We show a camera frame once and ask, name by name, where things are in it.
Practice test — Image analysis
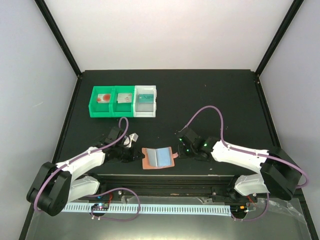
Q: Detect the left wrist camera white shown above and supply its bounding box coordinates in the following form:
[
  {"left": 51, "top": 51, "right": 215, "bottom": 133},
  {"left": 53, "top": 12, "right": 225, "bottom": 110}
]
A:
[{"left": 123, "top": 133, "right": 139, "bottom": 148}]

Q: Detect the blossom pattern card in bin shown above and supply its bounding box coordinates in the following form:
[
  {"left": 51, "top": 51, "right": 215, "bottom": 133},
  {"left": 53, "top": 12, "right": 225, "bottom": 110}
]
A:
[{"left": 117, "top": 93, "right": 133, "bottom": 104}]

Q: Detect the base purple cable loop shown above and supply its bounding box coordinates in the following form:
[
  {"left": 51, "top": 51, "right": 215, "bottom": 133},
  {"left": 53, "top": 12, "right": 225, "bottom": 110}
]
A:
[
  {"left": 90, "top": 187, "right": 141, "bottom": 223},
  {"left": 230, "top": 192, "right": 271, "bottom": 223}
]

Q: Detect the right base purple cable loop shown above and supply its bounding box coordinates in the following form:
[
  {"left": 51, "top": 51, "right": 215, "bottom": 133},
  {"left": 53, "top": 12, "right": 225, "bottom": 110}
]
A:
[{"left": 230, "top": 192, "right": 271, "bottom": 223}]

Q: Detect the white translucent bin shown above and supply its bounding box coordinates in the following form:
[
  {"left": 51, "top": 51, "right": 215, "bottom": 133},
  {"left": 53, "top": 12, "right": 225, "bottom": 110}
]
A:
[{"left": 133, "top": 85, "right": 157, "bottom": 118}]

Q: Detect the black frame post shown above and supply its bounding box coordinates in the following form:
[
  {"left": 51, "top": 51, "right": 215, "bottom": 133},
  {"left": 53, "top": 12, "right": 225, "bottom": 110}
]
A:
[
  {"left": 255, "top": 0, "right": 304, "bottom": 78},
  {"left": 34, "top": 0, "right": 82, "bottom": 77}
]

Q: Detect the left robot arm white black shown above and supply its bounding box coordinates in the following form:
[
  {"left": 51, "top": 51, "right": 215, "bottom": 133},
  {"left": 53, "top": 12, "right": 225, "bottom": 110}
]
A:
[{"left": 26, "top": 127, "right": 144, "bottom": 216}]

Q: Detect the brown leather card holder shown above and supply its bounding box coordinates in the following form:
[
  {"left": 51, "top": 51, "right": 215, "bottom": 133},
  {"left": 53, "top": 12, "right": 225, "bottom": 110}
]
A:
[{"left": 141, "top": 147, "right": 179, "bottom": 170}]

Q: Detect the black aluminium front rail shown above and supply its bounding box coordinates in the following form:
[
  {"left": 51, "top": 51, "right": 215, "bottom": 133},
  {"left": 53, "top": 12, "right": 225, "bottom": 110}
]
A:
[{"left": 78, "top": 173, "right": 242, "bottom": 202}]

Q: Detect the white slotted cable duct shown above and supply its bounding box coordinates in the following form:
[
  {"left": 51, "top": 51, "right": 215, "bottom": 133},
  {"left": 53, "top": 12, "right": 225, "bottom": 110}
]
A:
[{"left": 62, "top": 202, "right": 232, "bottom": 217}]

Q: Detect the red circles card in bin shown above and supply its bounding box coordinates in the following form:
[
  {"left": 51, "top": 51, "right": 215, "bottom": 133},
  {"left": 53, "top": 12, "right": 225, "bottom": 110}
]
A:
[{"left": 96, "top": 93, "right": 111, "bottom": 104}]

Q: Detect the right black frame post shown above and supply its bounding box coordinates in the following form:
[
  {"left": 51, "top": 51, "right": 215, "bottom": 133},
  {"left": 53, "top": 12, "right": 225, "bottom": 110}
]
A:
[{"left": 255, "top": 0, "right": 304, "bottom": 78}]

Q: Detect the teal VIP card in bin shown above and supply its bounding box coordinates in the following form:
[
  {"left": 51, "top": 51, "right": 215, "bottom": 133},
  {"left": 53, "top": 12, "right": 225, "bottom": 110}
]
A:
[{"left": 138, "top": 93, "right": 154, "bottom": 104}]

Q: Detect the green bin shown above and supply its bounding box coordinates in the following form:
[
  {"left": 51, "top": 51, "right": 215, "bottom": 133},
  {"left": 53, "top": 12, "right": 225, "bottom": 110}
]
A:
[
  {"left": 112, "top": 85, "right": 135, "bottom": 118},
  {"left": 88, "top": 85, "right": 115, "bottom": 118}
]

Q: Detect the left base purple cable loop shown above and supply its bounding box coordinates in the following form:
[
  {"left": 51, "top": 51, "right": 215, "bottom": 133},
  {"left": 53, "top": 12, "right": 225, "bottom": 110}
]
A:
[{"left": 90, "top": 187, "right": 141, "bottom": 223}]

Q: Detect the left black frame post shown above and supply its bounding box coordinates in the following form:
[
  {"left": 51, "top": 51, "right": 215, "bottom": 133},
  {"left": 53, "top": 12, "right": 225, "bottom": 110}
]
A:
[{"left": 34, "top": 0, "right": 82, "bottom": 77}]

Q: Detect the small circuit board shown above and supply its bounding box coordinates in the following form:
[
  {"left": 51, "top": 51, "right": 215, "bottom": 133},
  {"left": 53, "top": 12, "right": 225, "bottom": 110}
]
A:
[
  {"left": 235, "top": 204, "right": 256, "bottom": 213},
  {"left": 91, "top": 203, "right": 109, "bottom": 211}
]

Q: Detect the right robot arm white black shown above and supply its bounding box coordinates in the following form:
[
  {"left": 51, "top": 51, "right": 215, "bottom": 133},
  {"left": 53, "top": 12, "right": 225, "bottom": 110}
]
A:
[{"left": 177, "top": 127, "right": 302, "bottom": 202}]

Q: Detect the left small circuit board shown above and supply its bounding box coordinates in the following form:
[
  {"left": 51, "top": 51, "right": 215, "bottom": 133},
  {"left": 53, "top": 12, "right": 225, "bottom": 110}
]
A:
[{"left": 91, "top": 203, "right": 109, "bottom": 211}]

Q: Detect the green bin middle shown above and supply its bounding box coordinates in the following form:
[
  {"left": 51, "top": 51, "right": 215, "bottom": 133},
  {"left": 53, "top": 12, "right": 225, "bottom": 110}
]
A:
[{"left": 112, "top": 85, "right": 135, "bottom": 118}]

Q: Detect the right small circuit board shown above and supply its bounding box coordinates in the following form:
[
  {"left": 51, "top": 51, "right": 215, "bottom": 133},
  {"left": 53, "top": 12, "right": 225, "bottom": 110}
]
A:
[{"left": 235, "top": 204, "right": 256, "bottom": 213}]

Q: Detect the green bin left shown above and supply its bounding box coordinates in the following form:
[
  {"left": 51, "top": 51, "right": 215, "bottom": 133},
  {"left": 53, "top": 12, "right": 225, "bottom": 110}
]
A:
[{"left": 88, "top": 85, "right": 115, "bottom": 118}]

